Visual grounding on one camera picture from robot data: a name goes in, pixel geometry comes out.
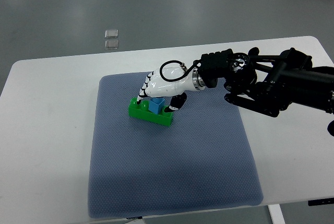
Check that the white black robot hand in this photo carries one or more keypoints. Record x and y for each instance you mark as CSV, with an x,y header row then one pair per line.
x,y
170,83

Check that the small blue block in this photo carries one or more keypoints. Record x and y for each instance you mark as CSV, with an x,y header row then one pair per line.
x,y
156,105

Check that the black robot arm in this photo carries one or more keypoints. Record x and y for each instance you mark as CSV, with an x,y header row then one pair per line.
x,y
268,84

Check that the long green block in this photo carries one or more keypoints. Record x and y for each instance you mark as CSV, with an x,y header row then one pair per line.
x,y
141,111

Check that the upper metal floor plate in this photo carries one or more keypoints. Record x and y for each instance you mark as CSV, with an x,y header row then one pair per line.
x,y
111,33

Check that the blue grey foam mat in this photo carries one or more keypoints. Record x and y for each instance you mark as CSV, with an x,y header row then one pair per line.
x,y
201,161

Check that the white table leg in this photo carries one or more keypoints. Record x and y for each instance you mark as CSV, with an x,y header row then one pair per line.
x,y
276,214

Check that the black table control panel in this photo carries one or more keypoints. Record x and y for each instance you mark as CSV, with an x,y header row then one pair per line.
x,y
319,202

